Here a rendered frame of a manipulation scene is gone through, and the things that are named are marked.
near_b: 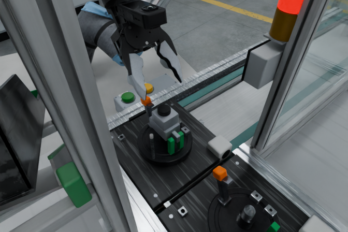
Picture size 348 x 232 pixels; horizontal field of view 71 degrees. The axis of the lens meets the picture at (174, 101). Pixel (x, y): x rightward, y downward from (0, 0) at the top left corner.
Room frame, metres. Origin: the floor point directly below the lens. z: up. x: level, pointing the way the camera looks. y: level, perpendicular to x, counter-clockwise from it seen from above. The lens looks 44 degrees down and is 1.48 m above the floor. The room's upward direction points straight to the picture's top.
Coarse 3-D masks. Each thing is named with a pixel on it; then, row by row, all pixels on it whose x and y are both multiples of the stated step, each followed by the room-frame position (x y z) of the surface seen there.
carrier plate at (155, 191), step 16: (128, 128) 0.43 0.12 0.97; (192, 128) 0.43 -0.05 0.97; (128, 144) 0.37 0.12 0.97; (192, 144) 0.37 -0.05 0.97; (128, 160) 0.33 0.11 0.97; (144, 160) 0.33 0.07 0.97; (192, 160) 0.33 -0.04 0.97; (208, 160) 0.33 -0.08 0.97; (128, 176) 0.29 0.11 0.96; (144, 176) 0.29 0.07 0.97; (160, 176) 0.29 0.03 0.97; (176, 176) 0.29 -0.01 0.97; (192, 176) 0.29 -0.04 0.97; (144, 192) 0.25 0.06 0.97; (160, 192) 0.25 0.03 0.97; (176, 192) 0.25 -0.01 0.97
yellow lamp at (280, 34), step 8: (280, 16) 0.39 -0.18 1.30; (288, 16) 0.38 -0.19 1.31; (296, 16) 0.38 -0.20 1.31; (272, 24) 0.41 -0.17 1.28; (280, 24) 0.39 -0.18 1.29; (288, 24) 0.38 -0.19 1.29; (272, 32) 0.40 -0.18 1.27; (280, 32) 0.39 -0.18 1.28; (288, 32) 0.38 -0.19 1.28; (280, 40) 0.38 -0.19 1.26; (288, 40) 0.38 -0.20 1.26
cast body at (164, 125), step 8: (152, 112) 0.38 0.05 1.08; (160, 112) 0.37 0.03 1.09; (168, 112) 0.37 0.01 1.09; (176, 112) 0.38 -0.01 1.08; (152, 120) 0.38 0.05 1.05; (160, 120) 0.36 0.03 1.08; (168, 120) 0.36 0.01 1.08; (176, 120) 0.37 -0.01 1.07; (160, 128) 0.36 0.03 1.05; (168, 128) 0.36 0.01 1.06; (176, 128) 0.36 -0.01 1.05; (168, 136) 0.35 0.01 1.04; (176, 136) 0.34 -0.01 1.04
